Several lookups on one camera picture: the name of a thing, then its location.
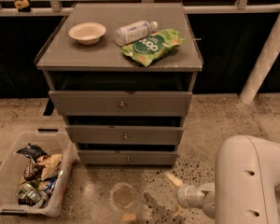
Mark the grey drawer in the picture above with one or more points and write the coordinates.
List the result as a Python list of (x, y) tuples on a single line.
[(122, 103), (100, 157), (98, 134)]

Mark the brown snack packet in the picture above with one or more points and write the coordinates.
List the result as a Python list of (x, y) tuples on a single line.
[(32, 171)]

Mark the grey top drawer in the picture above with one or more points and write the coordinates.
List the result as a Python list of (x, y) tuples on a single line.
[(122, 103)]

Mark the white paper bowl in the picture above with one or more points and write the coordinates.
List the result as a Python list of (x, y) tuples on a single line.
[(87, 33)]

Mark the small yellow black figure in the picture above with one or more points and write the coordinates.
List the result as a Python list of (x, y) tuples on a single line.
[(22, 5)]

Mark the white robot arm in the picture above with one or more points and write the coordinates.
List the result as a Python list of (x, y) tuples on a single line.
[(246, 189)]

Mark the clear plastic bottle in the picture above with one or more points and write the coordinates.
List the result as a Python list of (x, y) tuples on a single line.
[(133, 32)]

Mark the grey drawer cabinet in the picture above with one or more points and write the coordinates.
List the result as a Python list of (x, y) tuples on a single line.
[(70, 66)]

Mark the white diagonal pipe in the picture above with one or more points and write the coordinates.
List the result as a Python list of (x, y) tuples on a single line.
[(263, 65)]

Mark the yellow chip bag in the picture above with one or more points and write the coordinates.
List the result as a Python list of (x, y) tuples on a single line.
[(50, 164)]

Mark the green snack bag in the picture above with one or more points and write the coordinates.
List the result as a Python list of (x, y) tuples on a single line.
[(153, 47)]

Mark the grey middle drawer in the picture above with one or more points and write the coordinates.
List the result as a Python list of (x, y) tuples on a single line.
[(98, 134)]

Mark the blue soda can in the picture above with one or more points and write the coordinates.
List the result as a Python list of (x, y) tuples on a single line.
[(47, 190)]

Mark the grey bottom drawer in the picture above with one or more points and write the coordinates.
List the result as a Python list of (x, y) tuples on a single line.
[(100, 157)]

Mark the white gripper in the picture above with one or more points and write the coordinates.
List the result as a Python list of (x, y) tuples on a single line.
[(185, 195)]

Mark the dark blue snack bag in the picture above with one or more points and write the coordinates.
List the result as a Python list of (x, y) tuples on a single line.
[(31, 151)]

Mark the clear plastic bin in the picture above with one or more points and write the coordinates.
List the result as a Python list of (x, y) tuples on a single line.
[(13, 166)]

